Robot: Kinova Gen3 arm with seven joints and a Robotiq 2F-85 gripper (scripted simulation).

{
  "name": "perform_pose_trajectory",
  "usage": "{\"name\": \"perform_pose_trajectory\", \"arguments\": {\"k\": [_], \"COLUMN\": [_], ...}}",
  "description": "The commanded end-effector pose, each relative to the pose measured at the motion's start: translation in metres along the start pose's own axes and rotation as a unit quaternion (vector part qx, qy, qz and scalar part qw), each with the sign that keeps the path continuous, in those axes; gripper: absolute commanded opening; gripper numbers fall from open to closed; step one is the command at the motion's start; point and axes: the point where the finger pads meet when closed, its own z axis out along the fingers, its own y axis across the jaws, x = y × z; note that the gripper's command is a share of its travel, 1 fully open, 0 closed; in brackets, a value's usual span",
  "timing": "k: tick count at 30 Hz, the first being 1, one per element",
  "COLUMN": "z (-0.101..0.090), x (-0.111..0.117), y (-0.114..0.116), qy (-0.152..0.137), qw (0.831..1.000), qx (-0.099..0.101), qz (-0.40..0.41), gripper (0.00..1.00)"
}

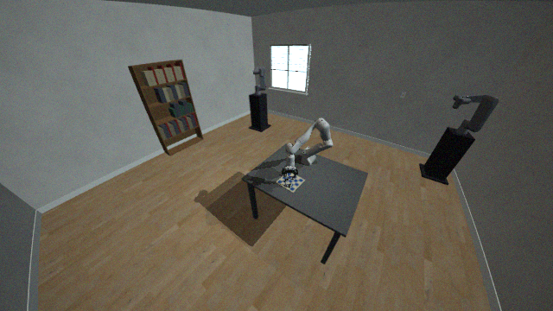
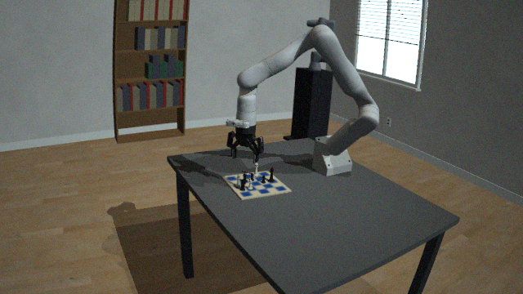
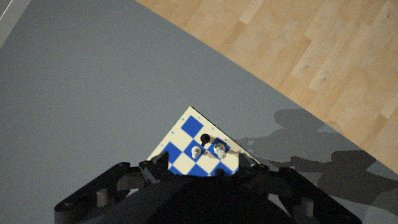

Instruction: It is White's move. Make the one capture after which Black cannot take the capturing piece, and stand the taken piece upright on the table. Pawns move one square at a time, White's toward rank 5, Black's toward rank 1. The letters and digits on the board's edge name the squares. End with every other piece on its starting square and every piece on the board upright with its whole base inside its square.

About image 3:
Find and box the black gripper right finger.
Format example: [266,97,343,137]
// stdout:
[220,153,362,224]

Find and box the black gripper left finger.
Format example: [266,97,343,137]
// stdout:
[54,151,182,224]

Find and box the blue and cream checkered board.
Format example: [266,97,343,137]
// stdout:
[147,106,261,176]

